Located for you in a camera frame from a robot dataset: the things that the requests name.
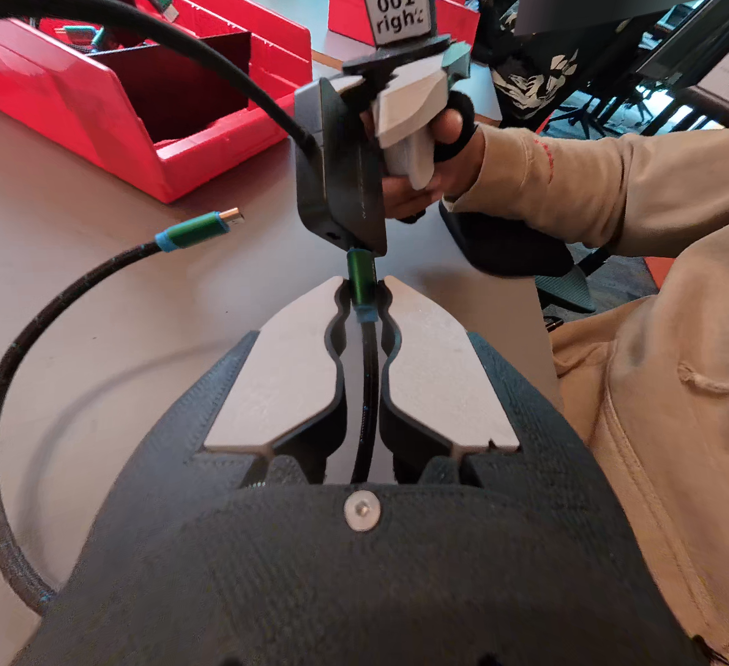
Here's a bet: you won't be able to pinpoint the person's right hand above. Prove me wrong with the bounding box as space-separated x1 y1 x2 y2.
360 107 486 221

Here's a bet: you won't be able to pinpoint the black jacket with white print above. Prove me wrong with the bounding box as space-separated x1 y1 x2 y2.
473 0 582 126

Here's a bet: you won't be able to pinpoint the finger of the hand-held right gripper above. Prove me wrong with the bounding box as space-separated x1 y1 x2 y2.
294 76 365 150

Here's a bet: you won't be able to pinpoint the person's right forearm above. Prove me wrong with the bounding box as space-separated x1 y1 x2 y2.
441 124 729 260

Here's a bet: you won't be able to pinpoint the black office chair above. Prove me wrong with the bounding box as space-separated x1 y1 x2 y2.
439 199 596 314

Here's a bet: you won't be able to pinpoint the thick black braided hub cable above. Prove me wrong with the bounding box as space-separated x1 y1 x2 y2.
0 0 321 163

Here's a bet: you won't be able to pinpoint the person's beige hoodie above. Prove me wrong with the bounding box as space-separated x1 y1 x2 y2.
549 230 729 666

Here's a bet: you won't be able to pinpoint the large red plastic bin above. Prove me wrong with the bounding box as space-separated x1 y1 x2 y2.
0 0 313 205

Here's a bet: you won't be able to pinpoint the black hdmi cable green plugs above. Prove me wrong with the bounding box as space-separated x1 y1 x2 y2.
0 208 381 617

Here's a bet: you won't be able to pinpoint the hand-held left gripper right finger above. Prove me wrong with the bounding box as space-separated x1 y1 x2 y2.
379 275 520 453

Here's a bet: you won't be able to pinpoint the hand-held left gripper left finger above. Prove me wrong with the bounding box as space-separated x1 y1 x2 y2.
204 276 347 453

